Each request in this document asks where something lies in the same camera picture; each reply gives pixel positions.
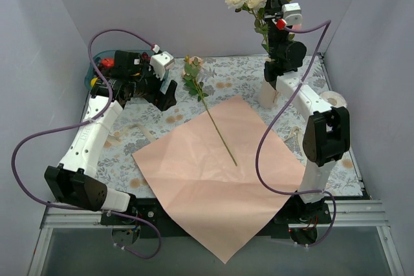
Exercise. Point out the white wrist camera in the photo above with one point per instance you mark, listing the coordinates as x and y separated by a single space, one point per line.
161 63
291 16

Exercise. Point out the white rose flower stem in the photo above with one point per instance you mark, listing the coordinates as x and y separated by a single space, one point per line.
256 8

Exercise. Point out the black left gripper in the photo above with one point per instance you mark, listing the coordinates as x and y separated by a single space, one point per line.
156 88

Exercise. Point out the yellow mango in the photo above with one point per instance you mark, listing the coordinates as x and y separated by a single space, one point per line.
95 82

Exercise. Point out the peach bud flower stem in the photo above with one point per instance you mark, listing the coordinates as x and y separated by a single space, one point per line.
195 87

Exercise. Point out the aluminium frame rail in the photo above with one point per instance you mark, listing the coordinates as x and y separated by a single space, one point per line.
350 213

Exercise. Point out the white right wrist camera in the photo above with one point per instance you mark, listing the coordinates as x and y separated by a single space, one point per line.
291 16

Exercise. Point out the red apple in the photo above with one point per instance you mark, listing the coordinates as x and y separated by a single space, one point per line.
106 63

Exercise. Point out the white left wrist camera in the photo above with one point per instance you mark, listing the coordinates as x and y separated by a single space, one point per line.
161 63

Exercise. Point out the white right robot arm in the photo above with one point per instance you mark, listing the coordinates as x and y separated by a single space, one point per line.
310 114

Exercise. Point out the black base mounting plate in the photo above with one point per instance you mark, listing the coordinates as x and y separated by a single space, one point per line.
155 214

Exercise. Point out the beige printed ribbon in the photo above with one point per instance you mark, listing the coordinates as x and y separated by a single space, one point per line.
127 134

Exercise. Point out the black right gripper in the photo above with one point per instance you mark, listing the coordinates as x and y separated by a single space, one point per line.
273 15

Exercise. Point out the white ribbed ceramic vase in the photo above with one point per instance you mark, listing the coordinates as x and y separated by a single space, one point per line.
268 96

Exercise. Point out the pink wrapping paper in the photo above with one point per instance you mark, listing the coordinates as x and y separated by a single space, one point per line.
224 217

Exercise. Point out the floral patterned table mat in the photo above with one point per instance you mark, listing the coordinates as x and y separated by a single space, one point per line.
223 78

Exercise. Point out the teal plastic fruit basket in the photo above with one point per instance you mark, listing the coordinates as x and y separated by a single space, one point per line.
98 57

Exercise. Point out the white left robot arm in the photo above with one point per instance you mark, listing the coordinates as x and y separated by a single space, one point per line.
73 181

